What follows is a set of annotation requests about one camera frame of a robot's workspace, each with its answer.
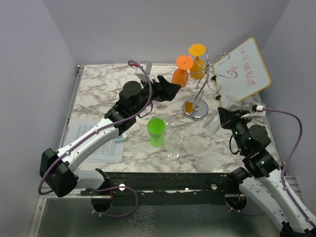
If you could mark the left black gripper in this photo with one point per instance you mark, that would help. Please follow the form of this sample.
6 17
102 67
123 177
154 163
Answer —
165 91

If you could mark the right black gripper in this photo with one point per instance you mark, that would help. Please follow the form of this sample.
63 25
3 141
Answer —
226 116

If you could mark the clear wine glass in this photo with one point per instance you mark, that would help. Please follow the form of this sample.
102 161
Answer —
212 124
167 120
173 145

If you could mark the orange plastic wine glass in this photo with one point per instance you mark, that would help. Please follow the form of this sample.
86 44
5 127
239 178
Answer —
180 75

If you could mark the yellow plastic wine glass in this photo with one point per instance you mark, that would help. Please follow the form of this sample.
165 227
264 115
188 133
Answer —
196 51

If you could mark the green plastic wine glass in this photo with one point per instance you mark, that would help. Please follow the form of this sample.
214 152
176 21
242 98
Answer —
156 129

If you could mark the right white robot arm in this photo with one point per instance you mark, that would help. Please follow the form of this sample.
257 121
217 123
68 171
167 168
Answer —
262 178

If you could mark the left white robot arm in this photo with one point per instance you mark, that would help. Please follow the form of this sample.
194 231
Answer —
59 169

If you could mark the chrome wine glass rack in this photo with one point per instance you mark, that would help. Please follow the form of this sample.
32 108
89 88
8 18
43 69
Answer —
195 108

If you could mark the clear wine glass front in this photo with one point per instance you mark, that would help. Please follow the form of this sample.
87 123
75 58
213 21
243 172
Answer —
173 145

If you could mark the small blue white stapler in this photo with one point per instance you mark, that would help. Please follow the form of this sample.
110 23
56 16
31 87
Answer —
121 138

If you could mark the printed paper sheets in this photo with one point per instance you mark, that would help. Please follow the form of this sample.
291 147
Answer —
110 152

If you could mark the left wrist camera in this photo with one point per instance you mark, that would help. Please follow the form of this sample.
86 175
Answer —
143 71

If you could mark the whiteboard with yellow frame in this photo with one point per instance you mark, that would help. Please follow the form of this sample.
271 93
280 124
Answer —
241 74

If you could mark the aluminium frame rails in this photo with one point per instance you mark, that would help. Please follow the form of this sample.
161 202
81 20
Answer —
42 200

